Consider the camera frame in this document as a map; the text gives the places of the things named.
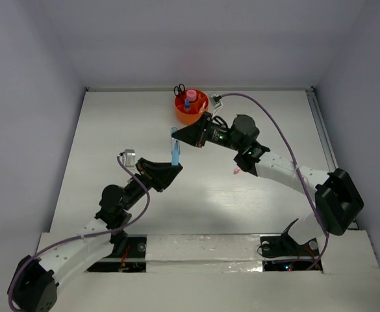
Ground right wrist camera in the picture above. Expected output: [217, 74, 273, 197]
[209, 93, 223, 116]

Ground black scissors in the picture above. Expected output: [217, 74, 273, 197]
[173, 83, 186, 98]

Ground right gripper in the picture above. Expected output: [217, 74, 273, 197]
[171, 112, 243, 152]

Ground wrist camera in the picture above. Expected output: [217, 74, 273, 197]
[118, 149, 136, 169]
[209, 93, 223, 116]

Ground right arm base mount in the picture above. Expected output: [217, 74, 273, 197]
[257, 218, 323, 272]

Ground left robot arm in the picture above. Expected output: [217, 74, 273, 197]
[7, 155, 183, 311]

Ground clear blue capped glue bottle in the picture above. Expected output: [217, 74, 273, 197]
[184, 98, 191, 113]

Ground orange round organizer container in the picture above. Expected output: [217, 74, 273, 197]
[174, 88, 209, 125]

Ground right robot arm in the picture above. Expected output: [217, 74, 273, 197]
[171, 112, 364, 255]

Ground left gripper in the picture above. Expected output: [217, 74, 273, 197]
[121, 158, 181, 211]

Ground orange highlighter pen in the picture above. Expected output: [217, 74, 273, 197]
[199, 101, 208, 114]

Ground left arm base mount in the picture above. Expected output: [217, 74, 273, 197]
[86, 231, 147, 273]

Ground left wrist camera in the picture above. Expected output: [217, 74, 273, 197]
[118, 149, 136, 169]

